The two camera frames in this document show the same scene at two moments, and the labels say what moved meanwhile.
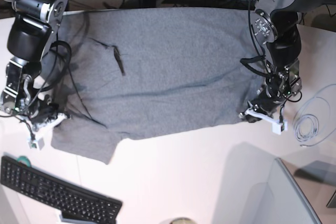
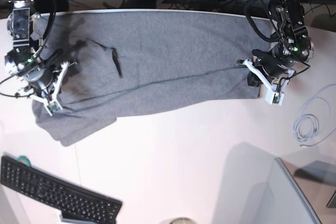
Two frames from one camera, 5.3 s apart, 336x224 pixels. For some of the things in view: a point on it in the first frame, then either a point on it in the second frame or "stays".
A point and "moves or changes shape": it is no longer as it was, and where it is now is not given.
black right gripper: (268, 100) to (274, 66)
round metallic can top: (182, 220) stays
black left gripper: (45, 112) to (44, 75)
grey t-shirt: (130, 74) moves or changes shape
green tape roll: (24, 160) stays
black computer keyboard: (74, 202) stays
